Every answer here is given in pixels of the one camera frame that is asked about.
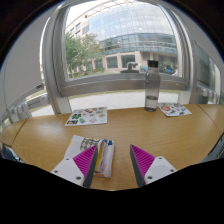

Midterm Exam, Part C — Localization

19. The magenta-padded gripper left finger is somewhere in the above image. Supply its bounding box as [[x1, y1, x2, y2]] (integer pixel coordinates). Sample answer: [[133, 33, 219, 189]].
[[50, 145, 100, 189]]

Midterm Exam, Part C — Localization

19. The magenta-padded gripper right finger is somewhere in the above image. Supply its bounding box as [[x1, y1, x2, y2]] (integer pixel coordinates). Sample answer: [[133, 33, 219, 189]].
[[129, 144, 178, 189]]

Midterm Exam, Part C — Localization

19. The white cartoon-print towel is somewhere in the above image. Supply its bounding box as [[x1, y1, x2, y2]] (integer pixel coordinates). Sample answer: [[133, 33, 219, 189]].
[[63, 134, 115, 179]]

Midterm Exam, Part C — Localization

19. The large colourful sticker sheet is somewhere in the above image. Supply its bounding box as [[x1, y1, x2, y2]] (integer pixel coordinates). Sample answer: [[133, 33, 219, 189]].
[[64, 106, 109, 127]]

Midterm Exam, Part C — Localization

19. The small colourful sticker sheet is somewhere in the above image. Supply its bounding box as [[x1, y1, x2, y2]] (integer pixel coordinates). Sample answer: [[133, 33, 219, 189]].
[[156, 102, 193, 118]]

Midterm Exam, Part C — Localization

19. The clear black-capped water bottle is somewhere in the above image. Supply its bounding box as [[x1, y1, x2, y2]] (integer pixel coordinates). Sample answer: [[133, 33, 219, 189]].
[[144, 59, 162, 113]]

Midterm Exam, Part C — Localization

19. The green tree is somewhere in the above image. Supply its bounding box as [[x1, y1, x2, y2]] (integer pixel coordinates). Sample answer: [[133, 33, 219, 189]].
[[64, 32, 103, 79]]

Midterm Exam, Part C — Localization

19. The curved glass building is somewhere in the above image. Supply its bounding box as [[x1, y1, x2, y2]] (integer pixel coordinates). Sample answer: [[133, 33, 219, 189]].
[[66, 3, 179, 76]]

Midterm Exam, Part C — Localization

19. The white wall socket rail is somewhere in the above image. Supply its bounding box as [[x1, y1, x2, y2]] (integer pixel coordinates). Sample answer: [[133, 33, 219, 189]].
[[195, 84, 223, 105], [1, 93, 51, 123]]

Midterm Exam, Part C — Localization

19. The grey window handle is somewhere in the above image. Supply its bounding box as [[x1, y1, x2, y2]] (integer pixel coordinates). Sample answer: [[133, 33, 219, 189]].
[[120, 61, 140, 74]]

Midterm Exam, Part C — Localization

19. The grey window frame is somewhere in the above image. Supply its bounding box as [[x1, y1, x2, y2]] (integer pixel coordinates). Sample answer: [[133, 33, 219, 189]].
[[41, 0, 198, 114]]

